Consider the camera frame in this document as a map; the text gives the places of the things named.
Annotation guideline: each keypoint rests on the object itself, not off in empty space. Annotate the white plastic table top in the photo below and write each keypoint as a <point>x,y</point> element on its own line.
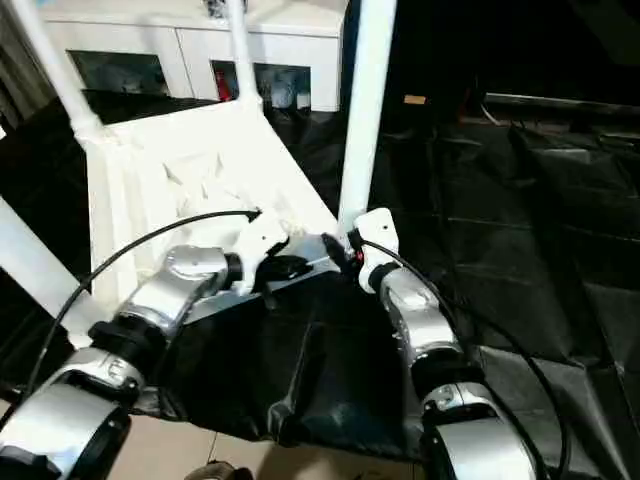
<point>180,170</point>

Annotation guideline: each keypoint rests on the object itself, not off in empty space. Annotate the white plastic table leg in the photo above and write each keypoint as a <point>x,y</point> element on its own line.
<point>365,110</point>
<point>40,270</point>
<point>55,70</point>
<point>242,55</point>

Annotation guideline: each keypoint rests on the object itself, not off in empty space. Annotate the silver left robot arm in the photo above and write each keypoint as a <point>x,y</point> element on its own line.
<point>170,300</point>

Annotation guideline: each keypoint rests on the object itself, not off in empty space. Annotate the small red bottle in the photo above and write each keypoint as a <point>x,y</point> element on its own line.
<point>222,88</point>

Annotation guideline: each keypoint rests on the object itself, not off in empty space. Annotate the glossy black mat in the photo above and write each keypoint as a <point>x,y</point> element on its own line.
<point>540,230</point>

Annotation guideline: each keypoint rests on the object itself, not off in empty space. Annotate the black left robot foot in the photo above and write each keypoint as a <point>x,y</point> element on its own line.
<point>215,471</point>

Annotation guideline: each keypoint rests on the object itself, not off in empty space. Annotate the white cabinet with glass doors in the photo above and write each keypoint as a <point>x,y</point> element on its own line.
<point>180,40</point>

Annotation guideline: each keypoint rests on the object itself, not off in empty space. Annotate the grey metal clutter object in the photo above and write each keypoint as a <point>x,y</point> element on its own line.
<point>225,8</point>

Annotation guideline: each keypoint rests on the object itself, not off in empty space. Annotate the grey curtain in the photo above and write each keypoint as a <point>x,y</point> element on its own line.
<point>15,70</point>

